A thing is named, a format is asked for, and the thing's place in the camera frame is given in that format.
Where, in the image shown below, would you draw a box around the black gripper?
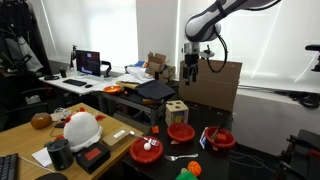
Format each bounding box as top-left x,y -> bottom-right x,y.
183,53 -> 201,87

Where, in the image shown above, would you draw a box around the large cardboard box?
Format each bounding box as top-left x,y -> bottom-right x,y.
178,57 -> 244,113

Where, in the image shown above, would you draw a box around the small open cardboard box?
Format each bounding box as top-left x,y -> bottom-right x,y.
145,51 -> 177,85

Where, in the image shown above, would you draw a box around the wooden shape sorter box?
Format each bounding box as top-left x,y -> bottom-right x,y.
165,99 -> 190,127

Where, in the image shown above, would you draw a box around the dark blue plastic lid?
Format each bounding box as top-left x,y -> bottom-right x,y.
134,78 -> 177,101

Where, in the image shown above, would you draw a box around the white paper pile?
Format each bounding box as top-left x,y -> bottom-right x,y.
124,65 -> 155,85

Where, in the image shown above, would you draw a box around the red plastic bowl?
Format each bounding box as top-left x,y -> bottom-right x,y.
166,122 -> 196,144
204,125 -> 237,150

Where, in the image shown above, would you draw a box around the white blue packet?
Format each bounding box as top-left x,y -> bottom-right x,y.
198,127 -> 210,150

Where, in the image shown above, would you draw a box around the red block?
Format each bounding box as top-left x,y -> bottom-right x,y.
216,132 -> 228,142

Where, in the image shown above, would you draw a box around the orange bowl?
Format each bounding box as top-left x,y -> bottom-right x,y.
102,85 -> 125,96

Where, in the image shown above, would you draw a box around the black curved stand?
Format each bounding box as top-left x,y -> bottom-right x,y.
100,59 -> 113,79

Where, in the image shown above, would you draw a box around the orange toy ball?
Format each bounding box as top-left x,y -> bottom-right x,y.
186,160 -> 203,178

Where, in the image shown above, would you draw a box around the white office desk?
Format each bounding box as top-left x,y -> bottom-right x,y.
38,70 -> 135,97

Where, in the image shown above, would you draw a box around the tan cardboard accessory box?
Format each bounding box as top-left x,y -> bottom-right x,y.
100,125 -> 135,151

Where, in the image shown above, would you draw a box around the green ball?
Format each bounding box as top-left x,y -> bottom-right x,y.
174,167 -> 200,180

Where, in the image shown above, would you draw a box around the black computer monitor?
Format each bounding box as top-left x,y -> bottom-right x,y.
75,49 -> 102,78

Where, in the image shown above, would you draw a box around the black keyboard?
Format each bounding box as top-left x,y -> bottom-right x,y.
0,152 -> 20,180
62,78 -> 88,88

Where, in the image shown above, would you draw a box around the white plush chicken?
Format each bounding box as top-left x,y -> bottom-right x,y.
54,106 -> 107,154

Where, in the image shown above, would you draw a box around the black box with red label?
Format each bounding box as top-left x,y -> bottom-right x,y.
74,141 -> 112,175

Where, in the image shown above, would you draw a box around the clear plastic container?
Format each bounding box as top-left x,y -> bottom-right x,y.
50,106 -> 73,123

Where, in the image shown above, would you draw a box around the black headset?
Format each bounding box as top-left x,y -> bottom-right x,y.
43,74 -> 61,82

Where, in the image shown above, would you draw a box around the black cylinder cup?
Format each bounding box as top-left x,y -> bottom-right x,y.
46,137 -> 75,172

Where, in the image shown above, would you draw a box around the brown football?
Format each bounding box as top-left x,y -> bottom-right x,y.
30,111 -> 54,130

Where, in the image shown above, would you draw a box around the small white box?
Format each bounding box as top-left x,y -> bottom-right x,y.
24,94 -> 42,106

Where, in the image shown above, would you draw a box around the white notepad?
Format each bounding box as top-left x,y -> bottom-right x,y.
31,146 -> 54,169

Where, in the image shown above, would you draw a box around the black mesh office chair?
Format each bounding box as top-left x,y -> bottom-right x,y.
0,73 -> 51,132

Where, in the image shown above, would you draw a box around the light wooden desk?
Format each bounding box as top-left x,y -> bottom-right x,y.
0,102 -> 145,180

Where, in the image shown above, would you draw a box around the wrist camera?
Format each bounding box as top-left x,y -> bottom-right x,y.
199,45 -> 217,60

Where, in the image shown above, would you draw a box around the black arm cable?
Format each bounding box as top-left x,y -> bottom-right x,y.
205,24 -> 230,75

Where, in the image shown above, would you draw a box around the black handled utensil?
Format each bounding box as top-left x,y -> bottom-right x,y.
210,124 -> 226,141

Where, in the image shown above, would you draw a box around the grey floor cables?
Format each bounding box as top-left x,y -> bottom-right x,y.
229,149 -> 268,170

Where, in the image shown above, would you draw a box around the black camera on tripod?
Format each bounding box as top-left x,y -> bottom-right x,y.
68,44 -> 79,71

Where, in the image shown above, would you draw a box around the black coiled cables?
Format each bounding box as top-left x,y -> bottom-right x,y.
285,90 -> 320,110

